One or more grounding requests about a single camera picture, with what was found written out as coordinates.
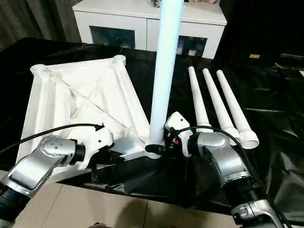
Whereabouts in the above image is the white plastic table top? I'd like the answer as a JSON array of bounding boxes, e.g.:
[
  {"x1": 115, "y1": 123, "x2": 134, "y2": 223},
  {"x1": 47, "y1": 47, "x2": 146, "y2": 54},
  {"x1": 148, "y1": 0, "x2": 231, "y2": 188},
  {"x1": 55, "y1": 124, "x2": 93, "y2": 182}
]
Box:
[{"x1": 16, "y1": 54, "x2": 165, "y2": 178}]

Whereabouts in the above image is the white plastic table leg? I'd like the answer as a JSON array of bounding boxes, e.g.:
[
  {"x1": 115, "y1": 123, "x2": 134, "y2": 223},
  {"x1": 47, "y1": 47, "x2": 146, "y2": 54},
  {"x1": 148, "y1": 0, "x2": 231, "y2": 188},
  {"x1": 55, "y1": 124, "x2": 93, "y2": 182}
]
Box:
[
  {"x1": 147, "y1": 0, "x2": 185, "y2": 146},
  {"x1": 188, "y1": 66, "x2": 213, "y2": 133},
  {"x1": 202, "y1": 68, "x2": 241, "y2": 145},
  {"x1": 216, "y1": 69, "x2": 260, "y2": 150}
]

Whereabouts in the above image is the black mat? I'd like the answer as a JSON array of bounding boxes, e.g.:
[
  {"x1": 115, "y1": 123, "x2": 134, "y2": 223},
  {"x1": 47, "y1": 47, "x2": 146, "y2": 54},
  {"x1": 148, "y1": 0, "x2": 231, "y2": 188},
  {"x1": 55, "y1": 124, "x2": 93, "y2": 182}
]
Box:
[{"x1": 0, "y1": 37, "x2": 304, "y2": 218}]

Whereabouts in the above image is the white cabinet with glass doors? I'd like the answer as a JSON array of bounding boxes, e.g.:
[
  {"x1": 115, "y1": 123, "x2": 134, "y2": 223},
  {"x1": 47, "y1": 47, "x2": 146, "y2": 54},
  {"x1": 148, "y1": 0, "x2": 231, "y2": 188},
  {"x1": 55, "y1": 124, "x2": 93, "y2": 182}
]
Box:
[{"x1": 72, "y1": 0, "x2": 228, "y2": 59}]

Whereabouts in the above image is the grey curtain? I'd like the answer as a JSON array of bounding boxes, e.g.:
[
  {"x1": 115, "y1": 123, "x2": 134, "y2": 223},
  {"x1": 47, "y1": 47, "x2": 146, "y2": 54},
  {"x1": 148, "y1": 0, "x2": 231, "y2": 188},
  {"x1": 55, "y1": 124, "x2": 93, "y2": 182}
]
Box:
[{"x1": 0, "y1": 0, "x2": 83, "y2": 52}]

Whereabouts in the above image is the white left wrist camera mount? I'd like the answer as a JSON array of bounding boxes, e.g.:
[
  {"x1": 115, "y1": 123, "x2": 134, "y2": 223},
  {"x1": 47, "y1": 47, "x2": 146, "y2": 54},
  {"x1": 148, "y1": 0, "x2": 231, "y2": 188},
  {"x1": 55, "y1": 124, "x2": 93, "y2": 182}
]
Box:
[{"x1": 77, "y1": 123, "x2": 115, "y2": 171}]

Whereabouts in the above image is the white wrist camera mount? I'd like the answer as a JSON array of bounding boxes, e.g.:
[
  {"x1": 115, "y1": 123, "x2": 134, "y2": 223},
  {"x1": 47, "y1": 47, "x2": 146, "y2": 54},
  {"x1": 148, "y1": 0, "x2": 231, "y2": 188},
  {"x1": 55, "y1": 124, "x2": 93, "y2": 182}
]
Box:
[
  {"x1": 77, "y1": 123, "x2": 115, "y2": 171},
  {"x1": 165, "y1": 111, "x2": 191, "y2": 158}
]

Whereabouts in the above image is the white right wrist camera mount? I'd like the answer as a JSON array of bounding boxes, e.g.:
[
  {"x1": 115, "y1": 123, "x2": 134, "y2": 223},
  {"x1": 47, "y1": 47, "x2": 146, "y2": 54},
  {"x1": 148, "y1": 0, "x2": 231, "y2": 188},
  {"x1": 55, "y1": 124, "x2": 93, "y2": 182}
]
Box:
[{"x1": 165, "y1": 111, "x2": 191, "y2": 158}]

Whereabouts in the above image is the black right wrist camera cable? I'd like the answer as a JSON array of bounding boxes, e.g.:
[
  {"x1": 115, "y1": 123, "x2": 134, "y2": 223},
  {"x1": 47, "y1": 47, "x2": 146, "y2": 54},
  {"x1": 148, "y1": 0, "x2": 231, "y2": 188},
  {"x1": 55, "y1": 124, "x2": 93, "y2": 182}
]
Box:
[{"x1": 170, "y1": 125, "x2": 289, "y2": 228}]

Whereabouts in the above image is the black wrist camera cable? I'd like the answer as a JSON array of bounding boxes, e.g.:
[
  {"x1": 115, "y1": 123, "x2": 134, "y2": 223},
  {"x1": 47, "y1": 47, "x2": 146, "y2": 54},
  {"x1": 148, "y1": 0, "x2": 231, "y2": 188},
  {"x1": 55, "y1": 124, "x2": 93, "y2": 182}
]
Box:
[
  {"x1": 170, "y1": 125, "x2": 289, "y2": 228},
  {"x1": 0, "y1": 122, "x2": 105, "y2": 153}
]

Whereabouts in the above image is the black left wrist camera cable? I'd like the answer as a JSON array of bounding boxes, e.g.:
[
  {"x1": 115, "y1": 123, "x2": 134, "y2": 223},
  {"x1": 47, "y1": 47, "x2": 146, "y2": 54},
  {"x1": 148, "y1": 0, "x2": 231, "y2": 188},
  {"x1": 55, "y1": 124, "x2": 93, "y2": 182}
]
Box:
[{"x1": 0, "y1": 122, "x2": 105, "y2": 153}]

